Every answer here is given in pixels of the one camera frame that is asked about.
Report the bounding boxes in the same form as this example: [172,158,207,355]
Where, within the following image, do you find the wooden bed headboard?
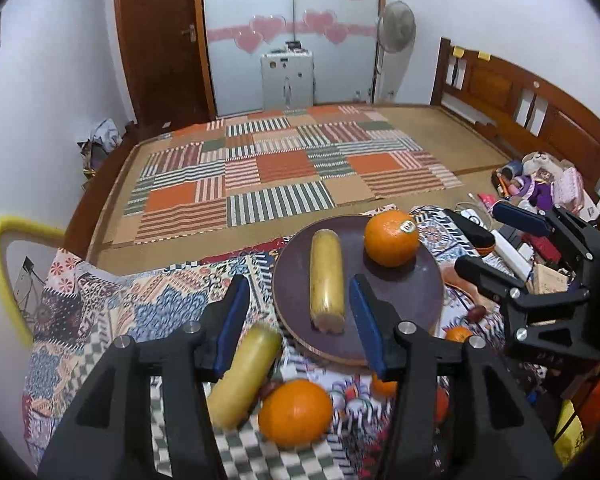
[430,36,600,196]

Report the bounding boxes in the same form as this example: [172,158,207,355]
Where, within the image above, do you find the dark round plate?
[272,215,446,367]

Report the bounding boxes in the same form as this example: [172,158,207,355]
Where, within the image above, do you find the white tube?
[490,230,535,281]

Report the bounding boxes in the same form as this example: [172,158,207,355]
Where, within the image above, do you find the standing electric fan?
[371,0,417,103]

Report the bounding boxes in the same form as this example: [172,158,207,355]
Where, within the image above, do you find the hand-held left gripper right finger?
[349,274,563,480]

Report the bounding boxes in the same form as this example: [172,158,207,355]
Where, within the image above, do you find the brown wooden door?
[113,0,217,128]

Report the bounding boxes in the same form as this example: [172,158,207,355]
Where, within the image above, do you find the frosted wardrobe doors with hearts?
[201,0,387,117]

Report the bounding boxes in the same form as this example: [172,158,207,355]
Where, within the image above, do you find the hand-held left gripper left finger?
[37,275,253,480]

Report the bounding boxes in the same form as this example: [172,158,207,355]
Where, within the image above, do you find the small cardboard box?
[530,262,578,297]

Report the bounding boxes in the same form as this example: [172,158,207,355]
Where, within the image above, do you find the yellow corn cob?
[309,229,346,333]
[206,322,283,431]

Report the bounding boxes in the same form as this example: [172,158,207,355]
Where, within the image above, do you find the orange with sticker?
[364,211,421,267]

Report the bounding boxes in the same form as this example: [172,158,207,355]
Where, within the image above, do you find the stuffed doll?
[510,151,563,211]

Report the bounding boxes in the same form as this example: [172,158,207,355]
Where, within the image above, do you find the colourful patterned blanket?
[22,204,548,480]

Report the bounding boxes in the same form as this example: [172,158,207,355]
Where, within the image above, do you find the large plain orange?
[258,379,334,448]

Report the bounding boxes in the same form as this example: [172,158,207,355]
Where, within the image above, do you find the wooden scoop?
[442,265,501,311]

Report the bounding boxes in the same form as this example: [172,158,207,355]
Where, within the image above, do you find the white cabinet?
[260,50,315,110]

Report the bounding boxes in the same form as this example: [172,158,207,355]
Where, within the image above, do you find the pink pouch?
[552,166,587,213]

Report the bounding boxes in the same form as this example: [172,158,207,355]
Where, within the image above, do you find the black glasses case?
[450,211,497,257]

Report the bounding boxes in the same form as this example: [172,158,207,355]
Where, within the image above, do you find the tan straw bed mat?
[87,104,512,273]

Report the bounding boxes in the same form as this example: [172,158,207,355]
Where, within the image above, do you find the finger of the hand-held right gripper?
[454,255,600,361]
[492,201,600,281]

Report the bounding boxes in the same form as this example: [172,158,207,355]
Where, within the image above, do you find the crumpled bags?
[77,118,136,176]

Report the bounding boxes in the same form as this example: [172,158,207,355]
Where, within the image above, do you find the yellow bag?
[552,400,593,461]

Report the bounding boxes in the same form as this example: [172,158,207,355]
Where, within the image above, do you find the striped patchwork mat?
[122,104,463,246]

